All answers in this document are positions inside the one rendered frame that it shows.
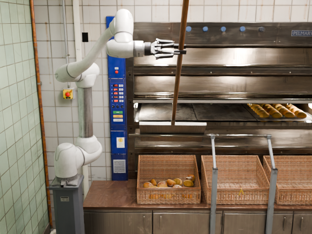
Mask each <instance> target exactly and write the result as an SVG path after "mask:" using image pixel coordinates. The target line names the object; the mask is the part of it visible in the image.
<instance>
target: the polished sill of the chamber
mask: <svg viewBox="0 0 312 234"><path fill-rule="evenodd" d="M139 122H171V120H135V121H134V125H139ZM175 122H191V123H207V126H312V121H241V120H176V121H175Z"/></svg>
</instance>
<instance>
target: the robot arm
mask: <svg viewBox="0 0 312 234"><path fill-rule="evenodd" d="M132 35H133V18H132V14H131V13H130V12H129V11H128V10H126V9H120V10H118V11H117V12H116V14H115V17H114V18H113V20H112V22H111V23H110V24H109V27H108V28H107V29H106V30H105V31H104V32H103V33H102V35H101V36H100V37H99V39H98V40H97V42H96V43H95V45H94V46H93V47H92V49H91V50H90V51H89V53H88V54H87V56H86V57H85V58H84V59H83V60H81V61H78V62H72V63H68V64H65V65H63V66H61V67H59V68H58V69H57V70H56V72H55V78H56V80H57V81H59V82H62V83H65V82H75V84H76V86H77V87H78V118H79V136H78V137H77V139H76V142H75V145H73V144H71V143H62V144H60V145H59V146H58V147H57V148H56V150H55V153H54V170H55V180H54V182H53V183H52V184H51V186H52V187H55V186H60V187H61V188H64V187H65V186H73V187H76V186H77V185H78V181H79V179H80V178H81V177H82V175H81V174H78V169H79V168H80V167H81V166H85V165H87V164H90V163H92V162H94V161H96V160H97V159H98V158H99V157H100V156H101V154H102V152H103V148H102V145H101V143H100V142H99V141H98V140H97V138H96V137H95V136H94V135H93V114H92V87H93V85H94V83H95V80H96V78H97V77H98V76H99V67H98V65H97V64H95V63H94V62H95V60H96V59H97V57H98V56H99V54H100V53H101V51H102V50H103V48H104V47H105V45H106V51H107V54H108V55H109V56H111V57H115V58H130V57H143V55H145V56H151V55H153V56H155V58H156V60H158V59H167V58H173V56H174V55H180V54H186V52H187V50H174V51H168V50H162V49H163V48H172V47H173V48H174V49H178V46H179V44H174V42H173V41H172V40H160V39H156V41H155V42H153V43H150V42H145V43H143V41H133V39H132ZM113 36H114V39H112V40H110V41H109V39H110V38H112V37H113ZM158 54H160V55H158Z"/></svg>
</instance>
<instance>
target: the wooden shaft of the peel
mask: <svg viewBox="0 0 312 234"><path fill-rule="evenodd" d="M188 9H189V0H183V3H182V16H181V26H180V36H179V46H178V50H183V49H184V41H185V32H186V25H187V17H188ZM182 57H183V54H180V55H177V65H176V75H175V89H174V99H173V108H172V118H171V119H172V120H175V118H176V108H177V100H178V92H179V83H180V75H181V67H182Z"/></svg>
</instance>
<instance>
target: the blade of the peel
mask: <svg viewBox="0 0 312 234"><path fill-rule="evenodd" d="M206 126H207V123H191V122H175V125H171V122H139V128H140V134H204V132H205V129H206ZM140 138H141V141H150V142H202V137H140Z"/></svg>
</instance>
